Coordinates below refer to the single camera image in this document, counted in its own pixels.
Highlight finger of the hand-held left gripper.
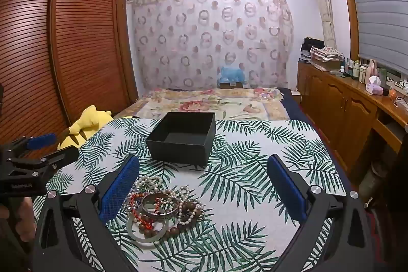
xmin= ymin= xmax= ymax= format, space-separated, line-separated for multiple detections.
xmin=0 ymin=133 xmax=57 ymax=164
xmin=8 ymin=147 xmax=79 ymax=172

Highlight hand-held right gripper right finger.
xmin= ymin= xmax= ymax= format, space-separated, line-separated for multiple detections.
xmin=266 ymin=155 xmax=380 ymax=272

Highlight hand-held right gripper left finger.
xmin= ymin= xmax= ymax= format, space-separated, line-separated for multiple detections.
xmin=32 ymin=155 xmax=141 ymax=272

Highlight red string bracelet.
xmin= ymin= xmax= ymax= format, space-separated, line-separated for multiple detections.
xmin=127 ymin=192 xmax=154 ymax=222

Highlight silver bangle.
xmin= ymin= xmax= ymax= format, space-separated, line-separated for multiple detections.
xmin=142 ymin=192 xmax=176 ymax=218

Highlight pale jade bangle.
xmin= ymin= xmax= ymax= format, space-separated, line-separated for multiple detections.
xmin=126 ymin=211 xmax=171 ymax=243

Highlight pearl necklace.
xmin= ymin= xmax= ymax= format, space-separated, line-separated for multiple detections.
xmin=132 ymin=176 xmax=205 ymax=226

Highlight grey jewellery tray with bracelets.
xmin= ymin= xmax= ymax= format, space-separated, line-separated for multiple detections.
xmin=146 ymin=112 xmax=216 ymax=166

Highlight wooden chopsticks pair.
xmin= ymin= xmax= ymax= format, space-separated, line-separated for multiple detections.
xmin=137 ymin=200 xmax=205 ymax=236

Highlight person's left hand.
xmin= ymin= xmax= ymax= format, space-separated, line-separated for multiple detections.
xmin=0 ymin=198 xmax=35 ymax=232

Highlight leaf-print cloth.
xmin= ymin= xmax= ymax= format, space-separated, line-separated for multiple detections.
xmin=32 ymin=117 xmax=351 ymax=272

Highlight yellow plush toy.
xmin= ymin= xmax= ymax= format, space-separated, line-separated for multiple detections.
xmin=57 ymin=105 xmax=113 ymax=151

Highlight navy bed sheet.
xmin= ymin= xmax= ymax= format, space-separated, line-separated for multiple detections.
xmin=277 ymin=88 xmax=319 ymax=132

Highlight wooden cabinet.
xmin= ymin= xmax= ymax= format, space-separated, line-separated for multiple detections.
xmin=296 ymin=60 xmax=408 ymax=177

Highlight wooden slatted wardrobe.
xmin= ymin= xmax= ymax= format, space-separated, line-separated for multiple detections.
xmin=0 ymin=0 xmax=139 ymax=145

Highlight floral blanket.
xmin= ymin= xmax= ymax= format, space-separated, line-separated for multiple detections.
xmin=113 ymin=88 xmax=292 ymax=121

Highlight blue plush toy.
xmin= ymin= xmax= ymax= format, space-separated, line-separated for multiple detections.
xmin=218 ymin=66 xmax=247 ymax=84

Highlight pink tissue box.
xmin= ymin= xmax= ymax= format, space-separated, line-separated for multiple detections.
xmin=365 ymin=75 xmax=383 ymax=95

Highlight row of toiletry bottles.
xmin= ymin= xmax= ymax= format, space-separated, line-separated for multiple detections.
xmin=344 ymin=58 xmax=388 ymax=84

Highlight floral folded cloth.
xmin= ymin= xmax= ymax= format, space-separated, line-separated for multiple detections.
xmin=310 ymin=46 xmax=345 ymax=64

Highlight dark folded clothes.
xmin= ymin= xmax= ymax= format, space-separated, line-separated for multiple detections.
xmin=301 ymin=37 xmax=326 ymax=57

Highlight white power strip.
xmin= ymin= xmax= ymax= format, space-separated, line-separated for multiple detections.
xmin=386 ymin=77 xmax=408 ymax=92

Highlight circle-print curtain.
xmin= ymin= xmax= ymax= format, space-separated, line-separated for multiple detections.
xmin=126 ymin=0 xmax=294 ymax=91

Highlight grey window blind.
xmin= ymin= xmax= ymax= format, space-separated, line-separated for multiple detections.
xmin=338 ymin=0 xmax=408 ymax=75

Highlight wooden window frame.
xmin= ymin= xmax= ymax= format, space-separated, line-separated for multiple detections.
xmin=331 ymin=0 xmax=408 ymax=81

